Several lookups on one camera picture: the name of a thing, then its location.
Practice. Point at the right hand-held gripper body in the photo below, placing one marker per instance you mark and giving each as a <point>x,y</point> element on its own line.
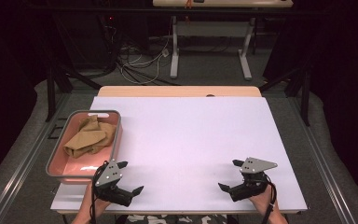
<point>254,166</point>

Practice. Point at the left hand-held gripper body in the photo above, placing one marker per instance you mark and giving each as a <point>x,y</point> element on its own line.
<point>109,175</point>

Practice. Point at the pink basket with grey rim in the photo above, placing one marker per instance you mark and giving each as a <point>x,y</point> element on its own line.
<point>74,166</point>

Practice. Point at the brown pants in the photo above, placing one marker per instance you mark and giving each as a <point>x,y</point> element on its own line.
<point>90,137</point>

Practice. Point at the person's left hand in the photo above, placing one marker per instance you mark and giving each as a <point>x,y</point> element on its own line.
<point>88,199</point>

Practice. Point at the person's right hand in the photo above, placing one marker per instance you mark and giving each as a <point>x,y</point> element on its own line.
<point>262,200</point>

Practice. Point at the person's camouflage trousers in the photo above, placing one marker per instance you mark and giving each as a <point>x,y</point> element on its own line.
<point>155,219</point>

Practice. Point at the white table board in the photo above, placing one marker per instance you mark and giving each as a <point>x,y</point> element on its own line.
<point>183,133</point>

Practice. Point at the black metal stand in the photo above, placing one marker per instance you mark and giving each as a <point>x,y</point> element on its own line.
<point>50,93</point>
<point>306,99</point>

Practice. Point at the light wooden table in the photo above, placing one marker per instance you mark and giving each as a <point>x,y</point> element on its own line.
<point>167,91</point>

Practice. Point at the desk with white legs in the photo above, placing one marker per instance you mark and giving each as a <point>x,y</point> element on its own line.
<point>174,46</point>

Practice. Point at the orange object on desk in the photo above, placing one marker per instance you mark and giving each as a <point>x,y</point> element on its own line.
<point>188,3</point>

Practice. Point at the aluminium floor rail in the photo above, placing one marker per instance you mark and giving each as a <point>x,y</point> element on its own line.
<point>320,161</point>
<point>28,168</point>

